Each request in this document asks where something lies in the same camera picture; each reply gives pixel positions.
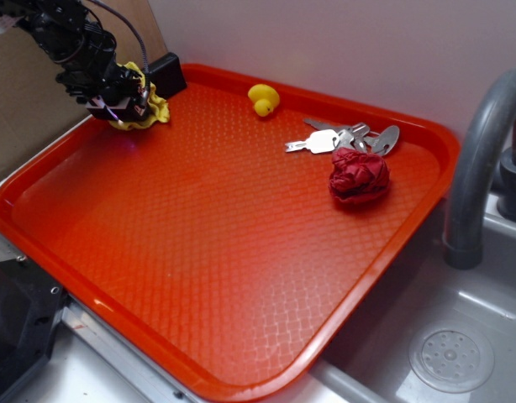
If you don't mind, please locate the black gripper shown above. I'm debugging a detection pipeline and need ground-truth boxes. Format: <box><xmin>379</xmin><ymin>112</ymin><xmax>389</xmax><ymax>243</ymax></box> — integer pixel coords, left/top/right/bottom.
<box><xmin>55</xmin><ymin>60</ymin><xmax>150</xmax><ymax>122</ymax></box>

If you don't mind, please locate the red plastic tray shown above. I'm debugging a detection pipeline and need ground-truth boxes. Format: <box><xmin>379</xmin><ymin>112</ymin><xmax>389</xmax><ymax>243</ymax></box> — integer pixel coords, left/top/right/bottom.
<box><xmin>0</xmin><ymin>64</ymin><xmax>460</xmax><ymax>402</ymax></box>

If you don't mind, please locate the braided grey cable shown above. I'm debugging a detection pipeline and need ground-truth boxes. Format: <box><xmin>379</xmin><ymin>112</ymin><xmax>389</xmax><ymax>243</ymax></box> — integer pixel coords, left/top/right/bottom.
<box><xmin>87</xmin><ymin>0</ymin><xmax>150</xmax><ymax>73</ymax></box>

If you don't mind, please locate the grey sink basin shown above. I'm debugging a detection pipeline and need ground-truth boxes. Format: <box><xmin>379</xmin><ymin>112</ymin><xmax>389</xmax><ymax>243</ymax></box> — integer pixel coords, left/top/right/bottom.
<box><xmin>312</xmin><ymin>196</ymin><xmax>516</xmax><ymax>403</ymax></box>

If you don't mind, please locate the grey curved faucet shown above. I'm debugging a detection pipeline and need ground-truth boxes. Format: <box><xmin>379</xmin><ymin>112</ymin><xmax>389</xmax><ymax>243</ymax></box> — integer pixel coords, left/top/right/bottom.
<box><xmin>443</xmin><ymin>68</ymin><xmax>516</xmax><ymax>270</ymax></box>

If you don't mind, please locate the black bracket block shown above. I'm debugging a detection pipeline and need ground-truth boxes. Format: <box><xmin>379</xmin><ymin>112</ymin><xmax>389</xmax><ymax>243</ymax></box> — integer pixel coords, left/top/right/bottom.
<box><xmin>150</xmin><ymin>52</ymin><xmax>187</xmax><ymax>99</ymax></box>

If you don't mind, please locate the black box left corner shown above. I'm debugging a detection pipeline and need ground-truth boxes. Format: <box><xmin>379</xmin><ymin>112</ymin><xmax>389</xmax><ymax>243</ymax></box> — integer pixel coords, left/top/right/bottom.
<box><xmin>0</xmin><ymin>257</ymin><xmax>67</xmax><ymax>402</ymax></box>

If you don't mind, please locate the crumpled red cloth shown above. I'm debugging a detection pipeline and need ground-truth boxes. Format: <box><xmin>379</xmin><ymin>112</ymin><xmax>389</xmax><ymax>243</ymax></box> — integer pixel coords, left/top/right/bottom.
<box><xmin>329</xmin><ymin>147</ymin><xmax>391</xmax><ymax>205</ymax></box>

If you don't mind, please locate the oval silver key tag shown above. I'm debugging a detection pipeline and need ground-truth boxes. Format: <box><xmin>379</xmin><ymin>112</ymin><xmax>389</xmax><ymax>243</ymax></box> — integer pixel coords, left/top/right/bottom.
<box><xmin>366</xmin><ymin>125</ymin><xmax>400</xmax><ymax>156</ymax></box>

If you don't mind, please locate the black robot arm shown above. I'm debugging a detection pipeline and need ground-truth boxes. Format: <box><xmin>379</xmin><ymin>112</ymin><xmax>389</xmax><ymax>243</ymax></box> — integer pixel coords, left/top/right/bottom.
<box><xmin>0</xmin><ymin>1</ymin><xmax>151</xmax><ymax>125</ymax></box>

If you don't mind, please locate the brown cardboard panel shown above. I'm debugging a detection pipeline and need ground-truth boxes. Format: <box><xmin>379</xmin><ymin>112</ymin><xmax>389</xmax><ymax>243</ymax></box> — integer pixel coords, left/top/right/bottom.
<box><xmin>0</xmin><ymin>28</ymin><xmax>87</xmax><ymax>181</ymax></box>

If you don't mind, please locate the yellow cloth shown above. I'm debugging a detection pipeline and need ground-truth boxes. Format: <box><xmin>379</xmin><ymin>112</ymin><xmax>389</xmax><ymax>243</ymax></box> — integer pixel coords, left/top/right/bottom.
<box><xmin>109</xmin><ymin>83</ymin><xmax>170</xmax><ymax>131</ymax></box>

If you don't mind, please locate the silver key bunch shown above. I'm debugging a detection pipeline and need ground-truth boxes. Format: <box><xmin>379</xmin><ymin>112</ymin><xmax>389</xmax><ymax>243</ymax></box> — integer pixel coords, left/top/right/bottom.
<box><xmin>303</xmin><ymin>118</ymin><xmax>376</xmax><ymax>153</ymax></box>

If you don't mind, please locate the sink drain strainer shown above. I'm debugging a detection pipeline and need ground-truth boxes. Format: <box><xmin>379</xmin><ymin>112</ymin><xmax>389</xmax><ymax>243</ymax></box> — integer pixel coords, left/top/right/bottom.
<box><xmin>408</xmin><ymin>321</ymin><xmax>495</xmax><ymax>394</ymax></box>

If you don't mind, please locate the white-headed silver key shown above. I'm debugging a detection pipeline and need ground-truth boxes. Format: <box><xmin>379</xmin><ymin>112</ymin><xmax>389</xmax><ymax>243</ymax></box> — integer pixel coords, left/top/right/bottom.
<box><xmin>285</xmin><ymin>129</ymin><xmax>340</xmax><ymax>154</ymax></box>

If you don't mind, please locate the yellow rubber duck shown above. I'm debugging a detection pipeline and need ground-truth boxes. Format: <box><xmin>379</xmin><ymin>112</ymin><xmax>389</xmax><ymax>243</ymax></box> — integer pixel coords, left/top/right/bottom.
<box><xmin>247</xmin><ymin>84</ymin><xmax>280</xmax><ymax>118</ymax></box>

